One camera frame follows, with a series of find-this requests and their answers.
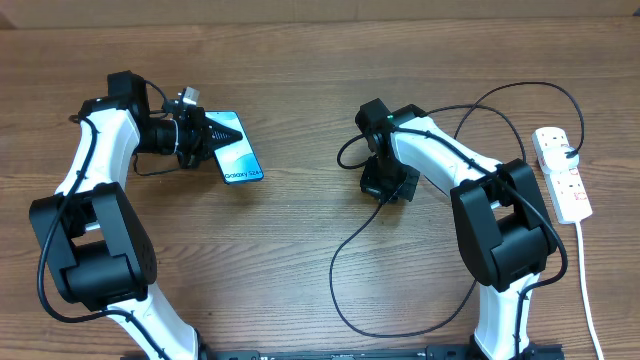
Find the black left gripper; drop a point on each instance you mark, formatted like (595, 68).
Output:
(203, 137)

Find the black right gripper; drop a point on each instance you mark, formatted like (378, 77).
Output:
(371, 186)

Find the blue Samsung Galaxy smartphone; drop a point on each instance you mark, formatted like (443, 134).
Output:
(237, 161)

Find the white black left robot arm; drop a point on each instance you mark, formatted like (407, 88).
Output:
(97, 260)

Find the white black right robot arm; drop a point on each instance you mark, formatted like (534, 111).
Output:
(501, 223)

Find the white charger plug adapter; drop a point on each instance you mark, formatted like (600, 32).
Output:
(558, 159)

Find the white power strip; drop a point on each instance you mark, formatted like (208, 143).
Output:
(567, 191)

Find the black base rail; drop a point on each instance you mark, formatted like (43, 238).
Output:
(325, 354)

